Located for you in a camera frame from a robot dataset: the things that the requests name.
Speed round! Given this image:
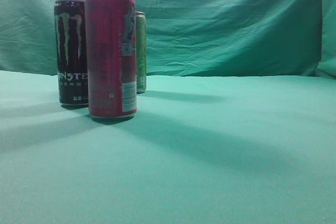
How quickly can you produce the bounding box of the pink energy drink can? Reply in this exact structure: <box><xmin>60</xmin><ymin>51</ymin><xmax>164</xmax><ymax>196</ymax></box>
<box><xmin>85</xmin><ymin>0</ymin><xmax>137</xmax><ymax>120</ymax></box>

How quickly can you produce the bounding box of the black Monster energy can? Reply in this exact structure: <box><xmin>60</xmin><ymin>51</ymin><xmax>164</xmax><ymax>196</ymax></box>
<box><xmin>54</xmin><ymin>0</ymin><xmax>88</xmax><ymax>108</ymax></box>

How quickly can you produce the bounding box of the green backdrop cloth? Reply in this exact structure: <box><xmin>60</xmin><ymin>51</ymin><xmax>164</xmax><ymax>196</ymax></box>
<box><xmin>1</xmin><ymin>0</ymin><xmax>335</xmax><ymax>223</ymax></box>

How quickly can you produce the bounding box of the light green drink can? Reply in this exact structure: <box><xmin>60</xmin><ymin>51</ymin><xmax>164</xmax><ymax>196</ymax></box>
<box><xmin>135</xmin><ymin>12</ymin><xmax>147</xmax><ymax>94</ymax></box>

